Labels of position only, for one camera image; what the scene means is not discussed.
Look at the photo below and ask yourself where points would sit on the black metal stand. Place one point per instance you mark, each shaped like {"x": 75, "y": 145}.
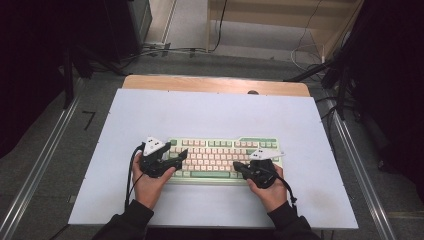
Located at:
{"x": 340, "y": 86}

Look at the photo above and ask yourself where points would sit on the dark round table grommet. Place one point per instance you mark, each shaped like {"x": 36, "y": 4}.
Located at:
{"x": 253, "y": 92}

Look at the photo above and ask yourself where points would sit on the wooden shelf unit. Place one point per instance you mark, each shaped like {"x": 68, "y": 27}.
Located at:
{"x": 283, "y": 30}

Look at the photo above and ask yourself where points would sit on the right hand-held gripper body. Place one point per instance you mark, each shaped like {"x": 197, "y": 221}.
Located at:
{"x": 263, "y": 170}

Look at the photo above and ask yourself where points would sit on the dark curtain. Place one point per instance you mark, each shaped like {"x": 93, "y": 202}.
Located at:
{"x": 393, "y": 83}
{"x": 26, "y": 66}

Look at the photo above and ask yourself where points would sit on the black cabinet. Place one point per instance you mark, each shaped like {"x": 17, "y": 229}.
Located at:
{"x": 128, "y": 26}

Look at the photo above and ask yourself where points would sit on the wooden table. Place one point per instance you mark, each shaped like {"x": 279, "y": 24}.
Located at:
{"x": 200, "y": 83}

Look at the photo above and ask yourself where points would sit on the person's left hand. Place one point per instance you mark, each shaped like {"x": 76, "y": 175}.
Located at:
{"x": 150, "y": 190}

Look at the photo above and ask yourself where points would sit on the metal floor rail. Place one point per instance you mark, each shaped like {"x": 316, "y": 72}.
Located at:
{"x": 363, "y": 173}
{"x": 36, "y": 166}

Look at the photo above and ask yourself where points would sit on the green and pink keyboard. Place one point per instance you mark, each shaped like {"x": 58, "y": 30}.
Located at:
{"x": 213, "y": 156}

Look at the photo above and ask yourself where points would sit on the person's right hand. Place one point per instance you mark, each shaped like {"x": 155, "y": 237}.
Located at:
{"x": 271, "y": 196}

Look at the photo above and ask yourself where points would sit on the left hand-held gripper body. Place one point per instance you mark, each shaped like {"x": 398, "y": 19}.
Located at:
{"x": 151, "y": 156}

